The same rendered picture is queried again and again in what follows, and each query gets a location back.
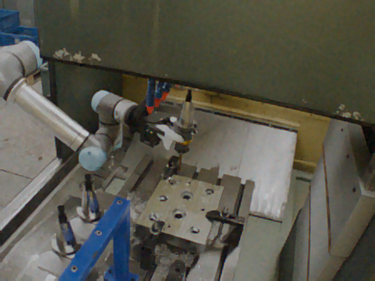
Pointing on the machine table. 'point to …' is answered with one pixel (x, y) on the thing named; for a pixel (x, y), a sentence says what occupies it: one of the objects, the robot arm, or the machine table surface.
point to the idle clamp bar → (177, 271)
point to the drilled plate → (182, 237)
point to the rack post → (120, 239)
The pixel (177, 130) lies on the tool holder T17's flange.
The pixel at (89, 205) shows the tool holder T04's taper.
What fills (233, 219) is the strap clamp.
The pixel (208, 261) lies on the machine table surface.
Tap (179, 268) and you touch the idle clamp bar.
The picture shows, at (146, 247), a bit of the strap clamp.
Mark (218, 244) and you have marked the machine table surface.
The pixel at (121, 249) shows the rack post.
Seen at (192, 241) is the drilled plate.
